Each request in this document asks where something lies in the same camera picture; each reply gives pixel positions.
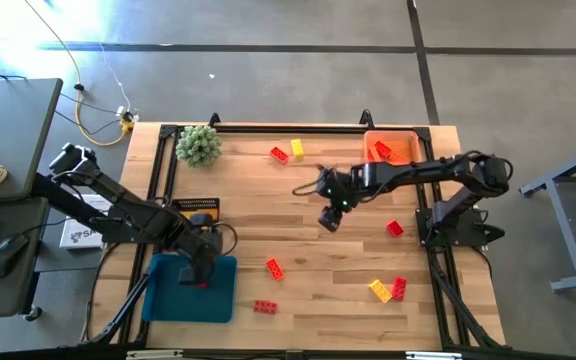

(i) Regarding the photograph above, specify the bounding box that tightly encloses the black metal rig frame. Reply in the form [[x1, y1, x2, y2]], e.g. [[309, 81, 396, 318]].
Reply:
[[87, 108, 504, 351]]

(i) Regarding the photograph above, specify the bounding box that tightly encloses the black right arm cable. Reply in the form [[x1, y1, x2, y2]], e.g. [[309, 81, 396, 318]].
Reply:
[[291, 177, 322, 197]]

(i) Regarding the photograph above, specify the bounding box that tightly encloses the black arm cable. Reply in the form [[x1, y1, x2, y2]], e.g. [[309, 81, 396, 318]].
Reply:
[[291, 177, 322, 197], [211, 221, 239, 257]]

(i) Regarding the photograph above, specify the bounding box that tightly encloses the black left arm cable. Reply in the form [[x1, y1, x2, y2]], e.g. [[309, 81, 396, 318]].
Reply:
[[211, 221, 239, 257]]

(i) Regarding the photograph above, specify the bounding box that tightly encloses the white printed box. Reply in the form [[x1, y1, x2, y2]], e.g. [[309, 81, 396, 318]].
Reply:
[[59, 193, 119, 250]]

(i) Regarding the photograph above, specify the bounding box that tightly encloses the green potted plant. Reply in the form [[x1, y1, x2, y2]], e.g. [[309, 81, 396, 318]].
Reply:
[[175, 124, 223, 169]]

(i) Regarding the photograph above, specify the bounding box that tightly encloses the black computer mouse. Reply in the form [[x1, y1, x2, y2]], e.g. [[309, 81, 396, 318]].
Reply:
[[0, 233, 30, 279]]

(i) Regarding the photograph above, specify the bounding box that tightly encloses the yellow power plug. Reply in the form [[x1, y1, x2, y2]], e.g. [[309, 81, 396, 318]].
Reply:
[[117, 104, 140, 137]]

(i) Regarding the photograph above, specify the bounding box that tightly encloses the dark gray desk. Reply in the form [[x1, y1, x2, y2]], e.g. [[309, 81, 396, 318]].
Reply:
[[0, 196, 50, 321]]

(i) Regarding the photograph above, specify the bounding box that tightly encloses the white floor cable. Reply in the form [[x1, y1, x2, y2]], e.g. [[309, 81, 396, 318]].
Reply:
[[98, 42, 137, 119]]

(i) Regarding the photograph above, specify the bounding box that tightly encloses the blue plastic tray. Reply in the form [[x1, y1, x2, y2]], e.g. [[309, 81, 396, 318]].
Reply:
[[141, 253, 238, 324]]

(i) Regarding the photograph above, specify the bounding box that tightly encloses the black mesh basket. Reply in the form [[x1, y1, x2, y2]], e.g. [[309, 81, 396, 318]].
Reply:
[[171, 197, 221, 222]]

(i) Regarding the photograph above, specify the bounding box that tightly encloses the black diagonal support beam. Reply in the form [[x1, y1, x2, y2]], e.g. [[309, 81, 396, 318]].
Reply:
[[30, 172, 119, 236]]

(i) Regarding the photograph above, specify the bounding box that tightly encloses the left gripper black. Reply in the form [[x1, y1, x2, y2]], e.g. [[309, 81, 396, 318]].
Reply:
[[177, 214, 225, 287]]

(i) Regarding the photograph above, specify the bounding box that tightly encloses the silver metal bracket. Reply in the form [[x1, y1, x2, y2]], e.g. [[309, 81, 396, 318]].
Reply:
[[405, 351, 463, 360], [126, 349, 185, 360]]

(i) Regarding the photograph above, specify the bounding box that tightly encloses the long orange toy brick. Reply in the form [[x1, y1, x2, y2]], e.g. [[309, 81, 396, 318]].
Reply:
[[387, 149, 413, 165]]

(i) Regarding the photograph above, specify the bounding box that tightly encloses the gray metal desk frame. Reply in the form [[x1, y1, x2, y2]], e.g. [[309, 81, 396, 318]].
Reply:
[[519, 137, 576, 294]]

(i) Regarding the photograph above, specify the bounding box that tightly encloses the yellow floor cable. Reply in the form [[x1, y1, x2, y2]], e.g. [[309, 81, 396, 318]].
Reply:
[[21, 0, 134, 148]]

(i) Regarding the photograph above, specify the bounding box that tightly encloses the long red toy brick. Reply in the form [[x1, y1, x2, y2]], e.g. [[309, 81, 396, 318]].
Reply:
[[252, 299, 279, 316]]

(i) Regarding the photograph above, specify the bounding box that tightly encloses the orange translucent plastic bin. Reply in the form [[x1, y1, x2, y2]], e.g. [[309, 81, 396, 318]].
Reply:
[[362, 129, 423, 167]]

